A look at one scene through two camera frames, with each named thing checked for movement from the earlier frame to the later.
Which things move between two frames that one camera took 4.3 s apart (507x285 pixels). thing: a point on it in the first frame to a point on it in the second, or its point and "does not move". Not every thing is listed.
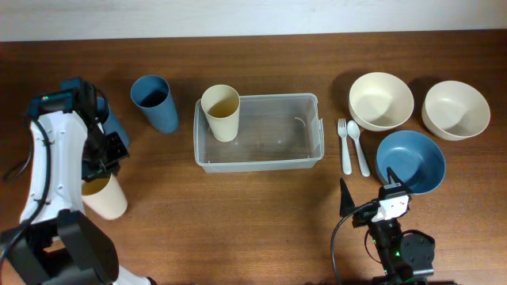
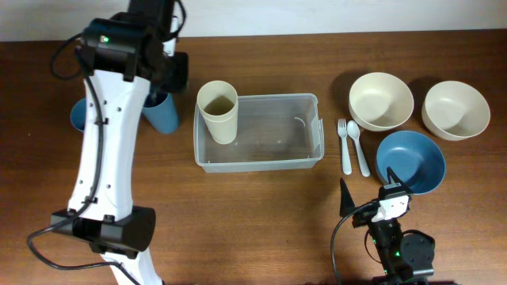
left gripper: (120, 152) to (181, 81)
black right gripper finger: (390, 173) does not move
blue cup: (152, 95) does not move
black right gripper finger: (346, 203) does not move
